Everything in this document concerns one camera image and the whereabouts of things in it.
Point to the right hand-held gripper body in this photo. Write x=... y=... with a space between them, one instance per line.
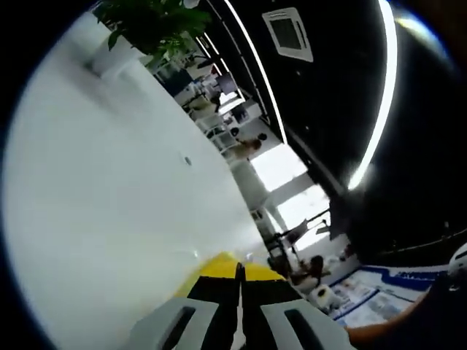
x=324 y=294

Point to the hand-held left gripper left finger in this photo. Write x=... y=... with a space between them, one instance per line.
x=211 y=291

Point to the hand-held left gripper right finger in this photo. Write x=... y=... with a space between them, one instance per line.
x=273 y=291

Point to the white worn device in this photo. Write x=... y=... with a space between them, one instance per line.
x=459 y=260

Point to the white office chair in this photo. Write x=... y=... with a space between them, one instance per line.
x=220 y=140

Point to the dark desktop monitor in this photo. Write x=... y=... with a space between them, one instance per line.
x=225 y=83

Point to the white ceiling light strip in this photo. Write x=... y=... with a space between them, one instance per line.
x=255 y=58
x=391 y=73

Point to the ceiling air conditioner vent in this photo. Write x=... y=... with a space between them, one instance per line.
x=288 y=34

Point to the green plant in white pot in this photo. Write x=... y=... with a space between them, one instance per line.
x=157 y=25

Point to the blue-bordered wall poster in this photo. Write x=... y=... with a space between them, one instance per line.
x=368 y=291

